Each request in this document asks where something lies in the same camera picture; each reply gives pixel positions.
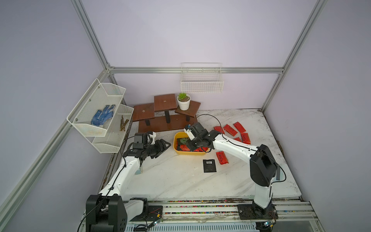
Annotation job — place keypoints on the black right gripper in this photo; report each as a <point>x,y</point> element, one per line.
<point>192,147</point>

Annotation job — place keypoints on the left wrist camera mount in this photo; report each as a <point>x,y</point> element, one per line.
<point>151,137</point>

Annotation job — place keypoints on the small potted green plant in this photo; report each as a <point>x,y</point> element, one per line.
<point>183,101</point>

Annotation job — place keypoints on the white mesh upper shelf basket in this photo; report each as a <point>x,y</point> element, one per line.
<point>93,114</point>

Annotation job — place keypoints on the blue work glove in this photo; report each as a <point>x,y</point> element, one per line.
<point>102,116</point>

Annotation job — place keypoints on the white mesh lower shelf basket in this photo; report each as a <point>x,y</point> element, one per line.
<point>112,141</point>

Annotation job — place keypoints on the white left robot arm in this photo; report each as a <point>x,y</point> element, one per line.
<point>107,211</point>

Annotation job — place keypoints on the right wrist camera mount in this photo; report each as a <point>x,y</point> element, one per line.
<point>187,130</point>

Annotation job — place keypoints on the red tea bags pile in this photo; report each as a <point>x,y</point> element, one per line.
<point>182,146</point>

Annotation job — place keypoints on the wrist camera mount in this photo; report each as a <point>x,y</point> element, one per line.
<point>187,130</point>
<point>151,137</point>

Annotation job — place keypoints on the black red label tea bag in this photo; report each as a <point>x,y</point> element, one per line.
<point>209,166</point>

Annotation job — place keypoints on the aluminium frame profiles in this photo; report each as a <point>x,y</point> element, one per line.
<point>22,189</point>

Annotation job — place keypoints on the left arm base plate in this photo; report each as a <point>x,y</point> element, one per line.
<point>150,212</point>

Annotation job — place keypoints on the brown wooden clothespins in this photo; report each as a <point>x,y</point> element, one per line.
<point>123,123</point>

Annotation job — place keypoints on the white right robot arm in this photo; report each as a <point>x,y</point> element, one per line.
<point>262,165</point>

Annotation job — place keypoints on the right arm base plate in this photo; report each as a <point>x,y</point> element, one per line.
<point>255,212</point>

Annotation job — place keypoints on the brown wooden tiered stand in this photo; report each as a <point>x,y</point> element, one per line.
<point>166,113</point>

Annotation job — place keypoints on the white wire wall basket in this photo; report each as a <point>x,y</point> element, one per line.
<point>201,77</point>

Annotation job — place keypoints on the crinkled red foil tea bag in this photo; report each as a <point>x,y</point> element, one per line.
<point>219,129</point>

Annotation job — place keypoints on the red tea bag gold text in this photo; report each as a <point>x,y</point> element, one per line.
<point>222,158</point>

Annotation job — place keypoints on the white mesh shelf basket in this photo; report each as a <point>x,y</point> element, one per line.
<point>93,114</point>
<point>112,141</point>

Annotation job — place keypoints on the large red tea bag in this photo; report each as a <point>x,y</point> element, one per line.
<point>230,130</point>

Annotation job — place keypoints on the yellow plastic storage box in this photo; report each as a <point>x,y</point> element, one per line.
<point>183,134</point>

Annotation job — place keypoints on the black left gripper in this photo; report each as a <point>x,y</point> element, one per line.
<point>161,147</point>

